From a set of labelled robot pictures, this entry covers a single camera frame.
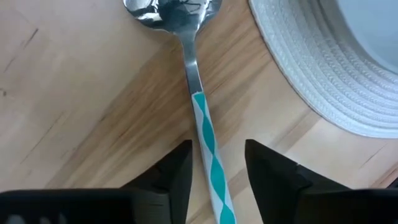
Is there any grey-green round plate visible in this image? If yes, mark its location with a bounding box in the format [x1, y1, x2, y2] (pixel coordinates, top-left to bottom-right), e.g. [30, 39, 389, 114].
[320, 0, 398, 75]

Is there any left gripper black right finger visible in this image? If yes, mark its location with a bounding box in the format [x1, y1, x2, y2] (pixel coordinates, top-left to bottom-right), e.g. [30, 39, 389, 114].
[244, 139, 398, 224]

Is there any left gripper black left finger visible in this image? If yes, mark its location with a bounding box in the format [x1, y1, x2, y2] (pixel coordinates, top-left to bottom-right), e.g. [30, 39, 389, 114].
[0, 139, 193, 224]

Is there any spoon with teal patterned handle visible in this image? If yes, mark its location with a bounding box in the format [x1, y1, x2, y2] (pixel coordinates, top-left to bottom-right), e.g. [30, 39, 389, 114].
[123, 0, 237, 224]

